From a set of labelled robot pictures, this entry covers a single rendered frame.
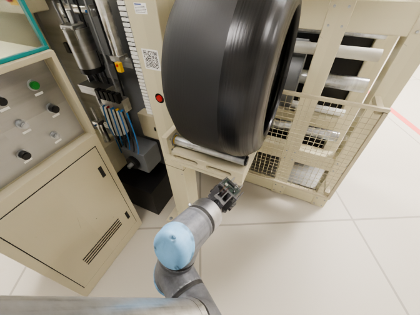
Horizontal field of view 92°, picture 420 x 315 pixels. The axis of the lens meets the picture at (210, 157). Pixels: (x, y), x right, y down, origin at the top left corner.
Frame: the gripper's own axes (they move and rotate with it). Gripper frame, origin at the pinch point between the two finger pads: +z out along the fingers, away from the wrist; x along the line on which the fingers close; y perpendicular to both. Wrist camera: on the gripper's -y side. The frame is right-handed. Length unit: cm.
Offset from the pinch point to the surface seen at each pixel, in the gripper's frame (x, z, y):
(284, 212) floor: -42, 92, -47
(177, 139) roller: 32.4, 7.9, -8.0
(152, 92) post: 53, 6, 2
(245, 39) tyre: 19.4, -13.6, 40.0
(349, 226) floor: -82, 105, -25
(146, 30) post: 58, -2, 23
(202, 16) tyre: 32, -14, 38
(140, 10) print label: 61, -4, 28
